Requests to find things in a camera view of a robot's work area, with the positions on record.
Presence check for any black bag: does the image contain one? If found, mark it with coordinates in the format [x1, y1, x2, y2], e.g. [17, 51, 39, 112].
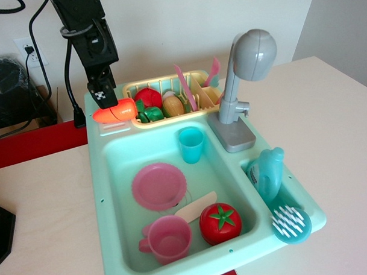
[0, 57, 57, 138]

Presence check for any yellow toy corn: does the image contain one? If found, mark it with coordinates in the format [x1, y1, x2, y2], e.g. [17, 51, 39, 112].
[162, 91, 185, 117]

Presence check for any mint green toy sink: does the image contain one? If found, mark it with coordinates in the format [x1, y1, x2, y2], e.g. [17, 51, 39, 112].
[77, 65, 332, 275]

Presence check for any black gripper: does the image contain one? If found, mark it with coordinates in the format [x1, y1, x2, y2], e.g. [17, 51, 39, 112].
[66, 18, 119, 109]

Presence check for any white wall outlet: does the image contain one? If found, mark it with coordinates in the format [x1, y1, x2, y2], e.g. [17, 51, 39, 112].
[13, 37, 49, 68]

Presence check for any teal toy soap bottle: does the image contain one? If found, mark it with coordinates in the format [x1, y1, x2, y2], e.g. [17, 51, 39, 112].
[246, 147, 284, 204]

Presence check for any pink plastic plate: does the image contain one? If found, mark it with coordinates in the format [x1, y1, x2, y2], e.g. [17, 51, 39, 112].
[131, 162, 187, 211]

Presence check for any pink plastic mug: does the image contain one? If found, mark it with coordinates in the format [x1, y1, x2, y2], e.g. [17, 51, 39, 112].
[138, 215, 193, 265]

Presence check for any cream toy knife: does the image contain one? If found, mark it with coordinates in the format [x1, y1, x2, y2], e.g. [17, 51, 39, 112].
[174, 191, 217, 223]

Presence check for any green toy vegetable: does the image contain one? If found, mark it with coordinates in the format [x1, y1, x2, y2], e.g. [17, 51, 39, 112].
[135, 100, 165, 124]

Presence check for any teal dish brush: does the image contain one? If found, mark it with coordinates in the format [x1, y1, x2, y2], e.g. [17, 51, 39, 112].
[270, 202, 312, 244]

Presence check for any grey toy faucet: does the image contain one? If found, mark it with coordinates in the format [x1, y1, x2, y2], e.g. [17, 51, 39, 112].
[206, 27, 279, 155]

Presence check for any red toy tomato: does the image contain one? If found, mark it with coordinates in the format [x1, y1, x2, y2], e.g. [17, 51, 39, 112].
[199, 203, 242, 245]

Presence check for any red toy apple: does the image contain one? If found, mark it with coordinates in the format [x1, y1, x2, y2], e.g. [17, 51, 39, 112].
[134, 87, 163, 109]

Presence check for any teal plastic cup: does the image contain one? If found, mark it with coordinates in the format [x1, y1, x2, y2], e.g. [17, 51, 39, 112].
[178, 127, 204, 164]

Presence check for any black power cable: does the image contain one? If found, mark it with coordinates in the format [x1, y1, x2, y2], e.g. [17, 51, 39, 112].
[25, 0, 91, 129]

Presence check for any orange toy carrot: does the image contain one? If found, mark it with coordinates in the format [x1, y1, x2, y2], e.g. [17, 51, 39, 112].
[93, 98, 138, 124]

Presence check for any pink and teal spatula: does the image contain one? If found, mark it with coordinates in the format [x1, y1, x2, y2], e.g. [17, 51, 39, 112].
[202, 57, 221, 87]

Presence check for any yellow dish rack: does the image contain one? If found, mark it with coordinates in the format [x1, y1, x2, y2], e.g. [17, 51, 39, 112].
[118, 70, 221, 129]

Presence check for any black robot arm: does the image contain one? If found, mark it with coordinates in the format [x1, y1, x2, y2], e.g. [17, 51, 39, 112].
[50, 0, 119, 109]

